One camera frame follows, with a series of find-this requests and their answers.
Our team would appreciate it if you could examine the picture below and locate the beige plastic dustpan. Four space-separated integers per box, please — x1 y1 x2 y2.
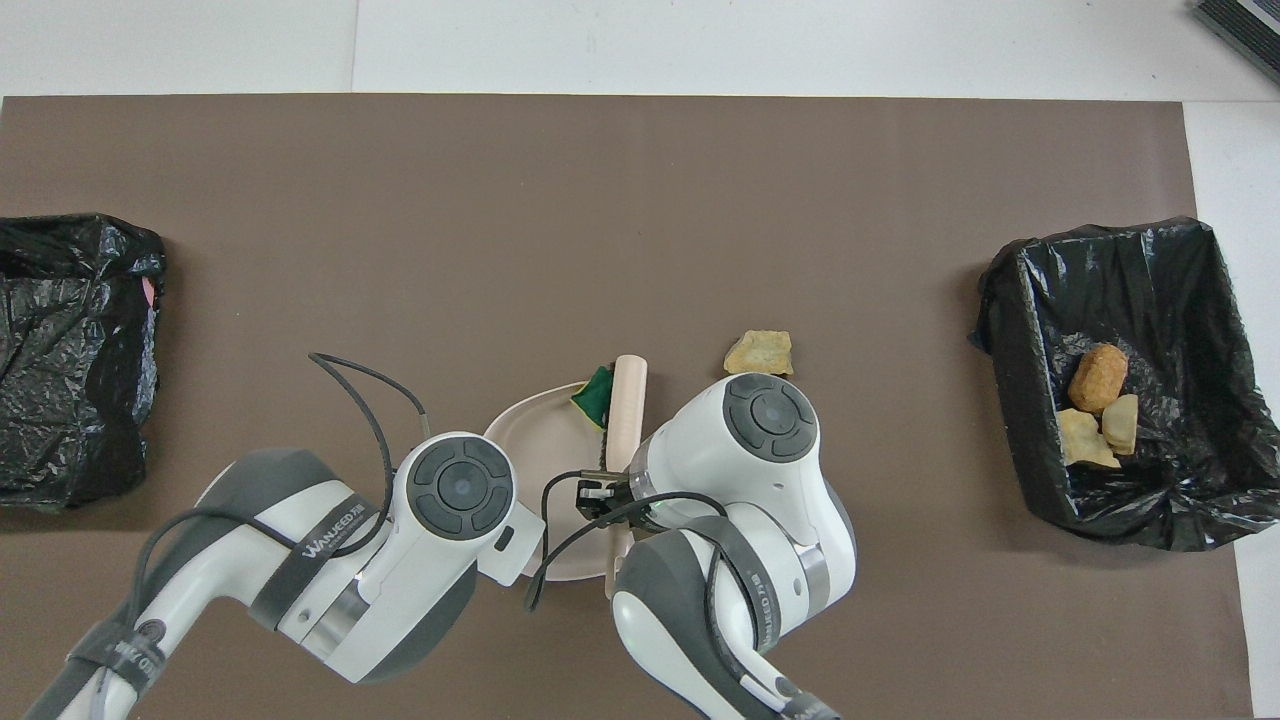
483 380 641 583

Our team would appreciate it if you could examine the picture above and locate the brown bread roll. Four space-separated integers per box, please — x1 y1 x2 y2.
1067 343 1129 416

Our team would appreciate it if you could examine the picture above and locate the green yellow sponge piece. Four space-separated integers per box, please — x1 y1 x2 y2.
570 365 616 431

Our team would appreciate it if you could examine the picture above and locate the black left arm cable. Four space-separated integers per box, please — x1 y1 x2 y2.
100 352 431 720

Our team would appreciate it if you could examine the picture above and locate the striped croissant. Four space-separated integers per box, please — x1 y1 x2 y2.
1100 393 1141 456
1057 407 1121 469

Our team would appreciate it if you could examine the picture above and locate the black bag lined bin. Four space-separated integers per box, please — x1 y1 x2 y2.
966 218 1280 553
0 213 168 513

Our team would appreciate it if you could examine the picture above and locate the beige hand brush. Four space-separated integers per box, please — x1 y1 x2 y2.
600 355 649 601

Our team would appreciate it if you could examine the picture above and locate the dark ribbed panel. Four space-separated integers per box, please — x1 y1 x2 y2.
1190 0 1280 86

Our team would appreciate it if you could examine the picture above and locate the pale bread chunk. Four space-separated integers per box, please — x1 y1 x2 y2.
724 330 795 378

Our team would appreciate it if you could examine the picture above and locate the brown table mat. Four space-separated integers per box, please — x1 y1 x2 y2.
0 95 1254 720

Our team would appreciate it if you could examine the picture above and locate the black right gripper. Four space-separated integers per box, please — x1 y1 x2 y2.
576 470 656 526

